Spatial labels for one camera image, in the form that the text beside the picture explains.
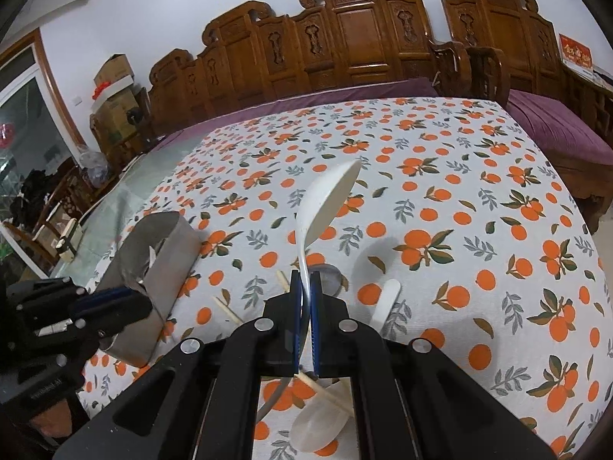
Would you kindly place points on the metal tray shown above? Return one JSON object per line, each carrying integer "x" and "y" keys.
{"x": 177, "y": 258}

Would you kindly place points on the glass sliding door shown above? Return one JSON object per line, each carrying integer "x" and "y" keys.
{"x": 28, "y": 120}

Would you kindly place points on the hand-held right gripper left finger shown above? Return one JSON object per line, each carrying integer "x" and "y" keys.
{"x": 298, "y": 316}

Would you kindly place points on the carved wooden sofa bench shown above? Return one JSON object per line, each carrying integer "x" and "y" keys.
{"x": 359, "y": 33}

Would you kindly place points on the black cloth pile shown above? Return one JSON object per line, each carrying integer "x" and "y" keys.
{"x": 36, "y": 191}

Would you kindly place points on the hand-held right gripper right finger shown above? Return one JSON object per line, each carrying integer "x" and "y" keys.
{"x": 315, "y": 326}

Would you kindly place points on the small black fan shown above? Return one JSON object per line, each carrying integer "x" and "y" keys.
{"x": 135, "y": 116}

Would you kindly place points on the orange print tablecloth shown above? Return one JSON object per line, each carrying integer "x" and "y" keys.
{"x": 431, "y": 201}

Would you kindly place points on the wooden chair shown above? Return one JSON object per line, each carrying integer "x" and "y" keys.
{"x": 72, "y": 201}

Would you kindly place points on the small cardboard box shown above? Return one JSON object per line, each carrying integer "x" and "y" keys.
{"x": 112, "y": 69}

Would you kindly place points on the red door ornament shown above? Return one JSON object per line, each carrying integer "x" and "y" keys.
{"x": 6, "y": 136}

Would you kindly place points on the large white spoon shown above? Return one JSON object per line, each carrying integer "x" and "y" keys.
{"x": 335, "y": 196}

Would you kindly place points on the red ornament bundle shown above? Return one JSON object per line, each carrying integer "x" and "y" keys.
{"x": 100, "y": 92}

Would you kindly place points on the white flat box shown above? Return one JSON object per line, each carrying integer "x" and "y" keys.
{"x": 123, "y": 90}

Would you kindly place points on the wooden side table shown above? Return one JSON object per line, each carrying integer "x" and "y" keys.
{"x": 589, "y": 100}

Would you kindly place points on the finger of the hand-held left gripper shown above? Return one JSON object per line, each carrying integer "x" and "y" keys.
{"x": 110, "y": 297}
{"x": 115, "y": 327}

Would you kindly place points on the carved wooden armchair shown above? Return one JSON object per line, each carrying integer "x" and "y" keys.
{"x": 503, "y": 19}

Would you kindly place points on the purple armchair cushion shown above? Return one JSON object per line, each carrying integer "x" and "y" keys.
{"x": 560, "y": 120}

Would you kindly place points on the red desk calendar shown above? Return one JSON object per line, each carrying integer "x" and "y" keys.
{"x": 577, "y": 55}

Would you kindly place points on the long purple sofa cushion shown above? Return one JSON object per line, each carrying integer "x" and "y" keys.
{"x": 335, "y": 93}

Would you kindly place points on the large cardboard box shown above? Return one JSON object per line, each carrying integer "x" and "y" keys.
{"x": 117, "y": 117}

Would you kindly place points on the crumpled plastic bag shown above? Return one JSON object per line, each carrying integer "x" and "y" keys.
{"x": 93, "y": 167}

